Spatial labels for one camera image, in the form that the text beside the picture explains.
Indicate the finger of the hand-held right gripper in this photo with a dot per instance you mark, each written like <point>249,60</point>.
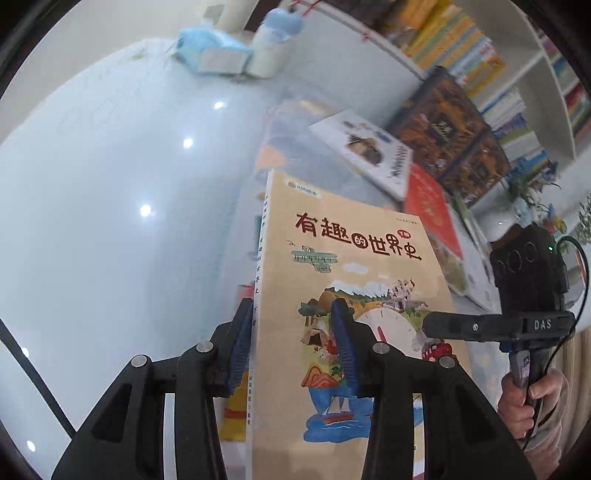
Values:
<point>475,326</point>

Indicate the white landscape picture book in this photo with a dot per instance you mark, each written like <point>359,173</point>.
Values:
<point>455,270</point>

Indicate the white bottle blue lid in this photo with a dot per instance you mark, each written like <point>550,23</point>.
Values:
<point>272,46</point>

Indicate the dark ornate encyclopedia book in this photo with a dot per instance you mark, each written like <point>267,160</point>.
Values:
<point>480,170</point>
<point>443,124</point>

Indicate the tan illustrated paperback book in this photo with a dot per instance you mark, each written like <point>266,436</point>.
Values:
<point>323,258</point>

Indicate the fan-print table mat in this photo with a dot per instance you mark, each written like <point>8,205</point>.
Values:
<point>286,138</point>

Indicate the red cover book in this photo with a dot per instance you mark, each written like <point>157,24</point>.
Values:
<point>434,207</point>

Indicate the white bookshelf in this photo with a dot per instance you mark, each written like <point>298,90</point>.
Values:
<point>369,50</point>

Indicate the white book dark-robed figure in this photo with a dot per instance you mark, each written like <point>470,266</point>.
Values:
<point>364,152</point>

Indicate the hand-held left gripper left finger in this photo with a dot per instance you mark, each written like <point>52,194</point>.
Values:
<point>240,350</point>

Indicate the person's right hand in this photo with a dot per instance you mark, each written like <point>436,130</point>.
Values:
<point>510,406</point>

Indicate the blue tissue pack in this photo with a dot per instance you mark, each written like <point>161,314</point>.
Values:
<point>203,50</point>

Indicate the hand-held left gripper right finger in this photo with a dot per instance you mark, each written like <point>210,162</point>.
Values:
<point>346,350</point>

